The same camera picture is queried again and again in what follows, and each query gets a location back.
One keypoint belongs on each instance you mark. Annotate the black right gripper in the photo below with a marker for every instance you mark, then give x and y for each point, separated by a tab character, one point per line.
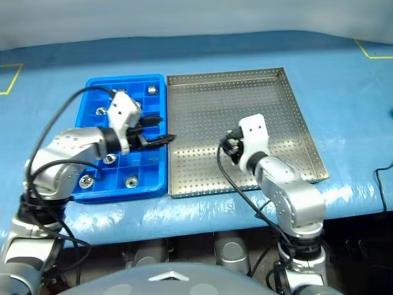
240	144

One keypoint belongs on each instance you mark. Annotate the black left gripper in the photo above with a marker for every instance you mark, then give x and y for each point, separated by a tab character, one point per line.
136	138

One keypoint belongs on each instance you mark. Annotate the silver metal roller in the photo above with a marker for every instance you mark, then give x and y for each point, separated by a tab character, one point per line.
100	111
152	90
138	104
109	158
86	181
131	181
234	143

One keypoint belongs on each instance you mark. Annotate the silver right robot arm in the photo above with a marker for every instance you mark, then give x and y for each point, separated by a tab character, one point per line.
285	184

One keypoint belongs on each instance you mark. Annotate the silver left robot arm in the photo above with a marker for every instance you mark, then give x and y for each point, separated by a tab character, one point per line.
73	141

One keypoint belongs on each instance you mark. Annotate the blue plastic compartment tray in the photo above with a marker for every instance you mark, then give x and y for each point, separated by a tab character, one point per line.
153	172

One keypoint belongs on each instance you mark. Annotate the perforated steel tray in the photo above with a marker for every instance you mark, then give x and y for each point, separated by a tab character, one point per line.
208	107

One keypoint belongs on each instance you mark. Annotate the blue plastic table cover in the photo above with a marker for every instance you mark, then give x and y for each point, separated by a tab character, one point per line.
196	52

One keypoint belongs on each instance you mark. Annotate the grey round cylinder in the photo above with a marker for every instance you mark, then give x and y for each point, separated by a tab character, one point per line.
231	250
150	255

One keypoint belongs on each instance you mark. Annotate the grey robot torso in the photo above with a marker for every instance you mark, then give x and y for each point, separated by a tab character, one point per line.
138	285

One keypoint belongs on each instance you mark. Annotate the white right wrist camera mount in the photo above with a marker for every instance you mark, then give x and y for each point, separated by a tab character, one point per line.
255	135

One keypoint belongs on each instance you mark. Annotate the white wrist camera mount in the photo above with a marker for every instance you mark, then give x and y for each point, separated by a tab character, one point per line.
255	135
122	113

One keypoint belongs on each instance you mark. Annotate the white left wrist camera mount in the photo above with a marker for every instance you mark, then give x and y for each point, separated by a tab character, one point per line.
122	113

